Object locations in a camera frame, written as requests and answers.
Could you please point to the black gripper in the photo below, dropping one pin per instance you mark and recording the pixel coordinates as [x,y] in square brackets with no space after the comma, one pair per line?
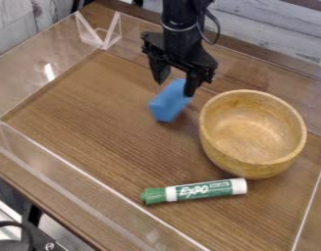
[196,62]

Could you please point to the blue rectangular block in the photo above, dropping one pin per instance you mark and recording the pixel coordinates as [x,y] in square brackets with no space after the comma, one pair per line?
[171,101]

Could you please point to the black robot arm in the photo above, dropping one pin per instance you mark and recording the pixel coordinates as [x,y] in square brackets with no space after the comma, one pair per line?
[183,22]

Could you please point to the brown wooden bowl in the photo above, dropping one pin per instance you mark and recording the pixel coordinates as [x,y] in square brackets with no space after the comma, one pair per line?
[252,133]

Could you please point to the green Expo marker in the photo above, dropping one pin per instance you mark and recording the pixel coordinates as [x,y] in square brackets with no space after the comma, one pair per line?
[225,187]

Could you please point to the clear acrylic tray walls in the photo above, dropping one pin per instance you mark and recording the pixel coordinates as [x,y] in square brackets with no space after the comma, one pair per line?
[82,147]

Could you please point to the black equipment bottom left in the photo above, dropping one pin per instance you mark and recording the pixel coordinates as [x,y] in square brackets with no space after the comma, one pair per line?
[25,237]

